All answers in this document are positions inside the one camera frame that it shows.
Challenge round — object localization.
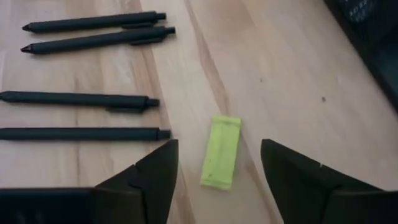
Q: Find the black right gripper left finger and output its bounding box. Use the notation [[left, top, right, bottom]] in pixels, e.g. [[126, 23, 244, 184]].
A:
[[95, 139, 179, 224]]

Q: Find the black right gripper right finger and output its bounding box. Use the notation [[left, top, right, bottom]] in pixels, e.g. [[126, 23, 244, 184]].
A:
[[261, 139, 383, 224]]

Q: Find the yellow sticky note pad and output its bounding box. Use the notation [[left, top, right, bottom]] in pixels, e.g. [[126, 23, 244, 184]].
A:
[[200, 114, 242, 191]]

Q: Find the black click pen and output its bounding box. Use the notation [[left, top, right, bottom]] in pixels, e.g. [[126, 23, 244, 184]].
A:
[[0, 90, 160, 113], [21, 11, 167, 34], [0, 126, 172, 141], [20, 26, 177, 55]]

